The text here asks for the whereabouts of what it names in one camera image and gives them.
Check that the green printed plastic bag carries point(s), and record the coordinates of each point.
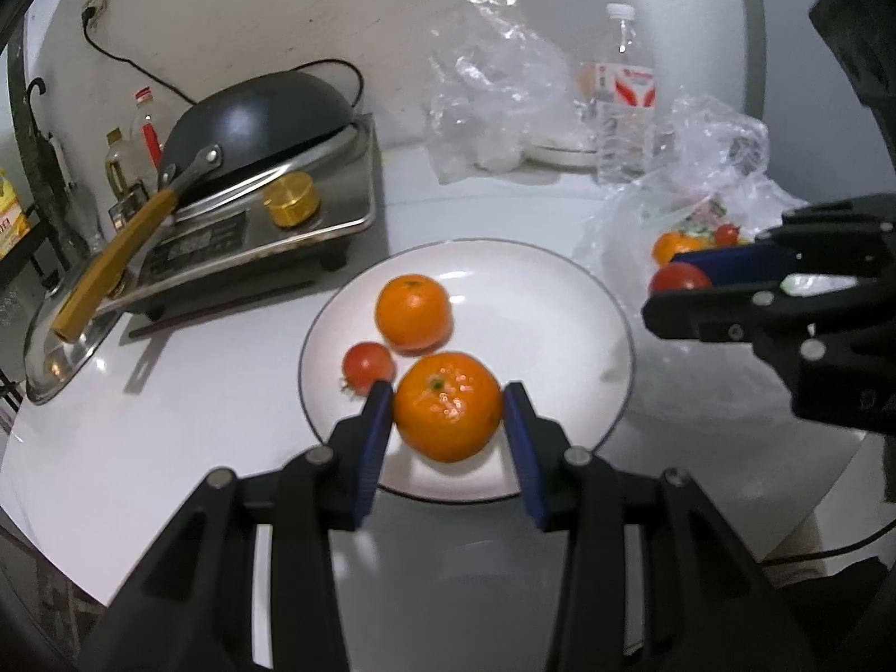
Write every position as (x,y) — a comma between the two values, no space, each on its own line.
(623,224)

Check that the dark oil bottle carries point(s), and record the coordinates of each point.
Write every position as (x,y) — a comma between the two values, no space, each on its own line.
(120,164)

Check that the white plate dark rim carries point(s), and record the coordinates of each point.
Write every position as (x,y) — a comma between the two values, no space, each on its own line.
(546,308)

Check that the red cherry tomato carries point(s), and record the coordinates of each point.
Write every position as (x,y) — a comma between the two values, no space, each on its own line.
(369,367)
(679,280)
(728,232)

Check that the dark metal pole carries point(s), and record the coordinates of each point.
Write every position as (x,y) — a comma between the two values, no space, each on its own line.
(17,105)

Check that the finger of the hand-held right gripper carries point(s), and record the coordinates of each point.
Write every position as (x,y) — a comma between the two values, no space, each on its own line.
(700,315)
(728,262)

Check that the clear water bottle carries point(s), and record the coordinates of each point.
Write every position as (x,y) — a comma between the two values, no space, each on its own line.
(623,105)

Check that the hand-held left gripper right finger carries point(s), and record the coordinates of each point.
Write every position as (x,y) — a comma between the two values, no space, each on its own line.
(521,448)

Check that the gold round knob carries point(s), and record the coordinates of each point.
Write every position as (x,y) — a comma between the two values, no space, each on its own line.
(292,201)

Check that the crumpled clear plastic bag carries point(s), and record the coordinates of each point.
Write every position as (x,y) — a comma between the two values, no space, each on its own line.
(721,133)

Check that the black umbrella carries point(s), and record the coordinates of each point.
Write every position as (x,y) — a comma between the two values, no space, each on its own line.
(59,161)

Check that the white wall socket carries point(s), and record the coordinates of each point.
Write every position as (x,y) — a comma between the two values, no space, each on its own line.
(94,3)

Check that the steel induction cooker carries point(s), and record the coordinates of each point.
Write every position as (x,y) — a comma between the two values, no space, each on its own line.
(203,241)

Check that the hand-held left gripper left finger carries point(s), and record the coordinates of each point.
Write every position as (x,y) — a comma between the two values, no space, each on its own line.
(371,448)

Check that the white bowl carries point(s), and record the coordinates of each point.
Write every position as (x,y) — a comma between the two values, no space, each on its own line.
(560,150)

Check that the red label bottle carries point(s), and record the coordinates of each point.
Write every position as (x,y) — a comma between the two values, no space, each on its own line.
(148,126)

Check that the steel pot lid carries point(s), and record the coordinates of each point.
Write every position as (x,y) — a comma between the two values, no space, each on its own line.
(42,364)

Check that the tangerine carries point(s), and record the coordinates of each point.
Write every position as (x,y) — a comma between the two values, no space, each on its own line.
(673,246)
(413,313)
(448,406)

